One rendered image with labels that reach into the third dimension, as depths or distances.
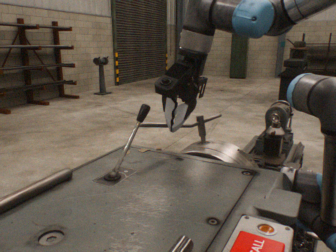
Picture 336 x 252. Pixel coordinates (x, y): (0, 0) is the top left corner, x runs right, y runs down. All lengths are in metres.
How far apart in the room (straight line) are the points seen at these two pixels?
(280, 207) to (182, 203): 0.16
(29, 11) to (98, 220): 8.61
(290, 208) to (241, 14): 0.37
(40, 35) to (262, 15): 8.66
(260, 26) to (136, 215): 0.42
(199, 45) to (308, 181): 0.58
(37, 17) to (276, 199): 8.81
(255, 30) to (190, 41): 0.15
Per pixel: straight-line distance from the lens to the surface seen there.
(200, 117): 0.88
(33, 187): 0.60
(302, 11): 0.73
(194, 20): 0.71
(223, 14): 0.66
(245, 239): 0.45
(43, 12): 9.30
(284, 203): 0.58
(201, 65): 0.77
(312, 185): 1.07
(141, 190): 0.58
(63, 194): 0.60
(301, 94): 0.95
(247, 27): 0.63
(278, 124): 1.46
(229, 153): 0.86
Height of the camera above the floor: 1.52
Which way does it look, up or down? 16 degrees down
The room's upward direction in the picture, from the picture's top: straight up
